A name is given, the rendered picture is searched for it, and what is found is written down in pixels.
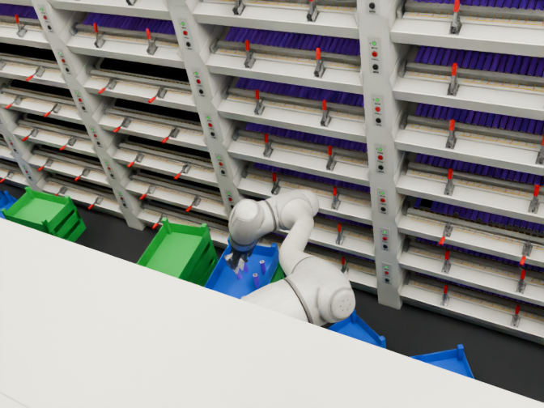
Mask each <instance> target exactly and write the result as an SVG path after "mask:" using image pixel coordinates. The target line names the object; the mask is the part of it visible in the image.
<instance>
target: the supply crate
mask: <svg viewBox="0 0 544 408"><path fill-rule="evenodd" d="M227 242H228V245H227V247H226V248H225V250H224V252H223V255H222V256H221V258H220V259H219V261H218V263H217V265H216V267H215V268H214V270H213V272H212V274H211V275H210V277H209V279H208V281H207V282H206V285H205V286H204V287H205V288H208V289H210V290H212V291H217V292H219V293H222V294H224V295H229V296H231V297H234V298H237V299H239V300H240V299H241V297H242V296H247V295H248V294H250V293H252V292H254V291H256V290H258V289H260V288H262V287H264V286H266V285H268V283H269V281H270V279H271V277H272V275H273V273H274V270H275V268H276V266H277V264H278V262H279V258H278V255H279V251H278V245H277V244H275V243H272V245H271V246H270V247H266V246H261V245H255V248H254V250H253V253H252V255H251V257H247V259H248V262H246V263H247V267H248V270H249V271H248V272H247V273H245V272H244V271H243V270H241V269H240V273H241V276H242V279H240V280H238V279H237V277H236V273H235V272H234V271H233V270H231V269H230V267H229V266H228V265H227V262H226V260H225V259H224V256H226V255H230V252H231V250H232V248H231V244H230V241H229V237H228V238H227ZM261 260H263V261H265V264H266V272H265V274H264V275H263V274H262V272H261V266H260V261H261ZM255 273H256V274H257V275H258V278H259V282H260V284H259V286H258V288H256V286H255V283H254V280H253V274H255Z"/></svg>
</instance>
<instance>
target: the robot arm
mask: <svg viewBox="0 0 544 408"><path fill-rule="evenodd" d="M318 210H319V201H318V198H317V196H316V195H315V194H314V193H313V192H312V191H310V190H306V189H296V190H292V191H288V192H286V193H281V194H278V195H275V196H273V197H271V198H269V199H266V200H264V201H261V202H256V201H254V200H251V199H245V200H242V201H240V202H238V203H237V204H236V205H235V206H234V208H233V209H232V212H231V215H230V218H229V224H228V226H229V232H230V236H229V241H230V244H231V248H232V250H231V252H230V255H226V256H224V259H225V260H226V262H227V265H228V266H229V267H230V269H231V270H233V271H234V272H235V273H236V274H238V271H239V267H240V269H241V270H243V269H244V263H245V262H248V259H247V257H251V255H252V253H253V250H254V248H255V245H256V244H257V239H259V238H260V237H262V236H264V235H265V234H268V233H270V232H273V231H277V230H280V229H282V230H284V231H286V230H288V231H290V232H289V234H288V235H287V237H286V239H285V240H284V241H283V244H282V246H281V248H280V250H279V255H278V258H279V262H280V265H281V267H282V269H283V271H284V273H285V274H286V278H284V279H281V280H279V281H277V282H275V283H271V284H268V285H266V286H264V287H262V288H260V289H258V290H256V291H254V292H252V293H250V294H248V295H247V296H245V297H243V298H242V299H241V300H243V301H245V302H248V303H251V304H255V305H257V306H260V307H263V308H267V309H269V310H272V311H275V312H279V313H281V314H283V315H286V316H289V317H293V318H295V319H298V320H301V321H305V322H308V323H310V324H313V325H316V326H319V327H320V326H322V325H324V324H326V323H328V322H329V323H334V322H339V321H343V320H345V319H347V318H348V317H349V316H350V315H351V314H352V312H353V311H354V308H355V296H354V292H353V290H352V288H351V284H350V282H349V280H348V279H347V277H346V276H345V275H344V274H343V273H342V272H341V271H340V270H339V269H338V268H337V267H335V266H334V265H332V264H331V263H329V262H327V261H325V260H322V259H320V258H319V257H315V256H313V255H309V254H307V253H303V251H304V248H305V246H306V244H307V242H308V239H309V237H310V235H311V233H312V230H313V225H314V221H313V217H314V216H315V215H316V214H317V212H318Z"/></svg>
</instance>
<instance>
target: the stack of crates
mask: <svg viewBox="0 0 544 408"><path fill-rule="evenodd" d="M161 221H162V223H163V226H162V227H161V228H160V230H159V231H158V233H157V234H156V236H155V237H154V239H153V240H152V242H151V243H150V244H149V246H148V247H147V249H146V251H145V252H144V253H143V255H142V256H141V257H140V259H139V260H138V262H137V265H139V266H143V267H146V268H148V269H151V270H155V271H158V272H160V273H163V274H167V275H170V276H172V277H174V278H178V279H181V280H184V281H186V282H189V283H193V284H196V285H198V286H201V287H204V286H205V285H206V282H207V281H208V279H209V277H210V275H211V274H212V272H213V270H214V268H215V267H216V265H217V263H218V261H219V260H218V258H217V255H216V252H215V247H214V245H213V242H212V239H211V237H210V232H209V229H208V227H207V224H206V223H203V224H202V225H201V227H195V226H189V225H184V224H178V223H169V221H168V218H163V219H162V220H161Z"/></svg>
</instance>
